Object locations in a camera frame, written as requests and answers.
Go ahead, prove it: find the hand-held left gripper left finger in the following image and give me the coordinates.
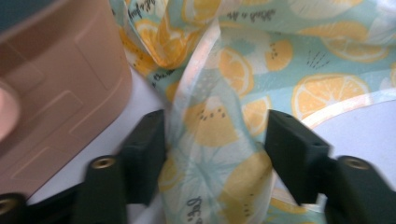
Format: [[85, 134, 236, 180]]
[[71, 109, 167, 224]]

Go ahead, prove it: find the lemon print cloth bag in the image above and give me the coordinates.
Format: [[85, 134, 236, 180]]
[[108, 0, 396, 224]]

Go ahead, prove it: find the pink plastic basket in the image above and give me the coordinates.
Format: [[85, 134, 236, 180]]
[[0, 0, 134, 199]]

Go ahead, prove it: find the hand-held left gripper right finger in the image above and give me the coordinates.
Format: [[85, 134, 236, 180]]
[[264, 109, 396, 224]]

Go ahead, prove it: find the white board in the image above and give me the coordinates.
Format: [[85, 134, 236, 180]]
[[26, 66, 396, 216]]

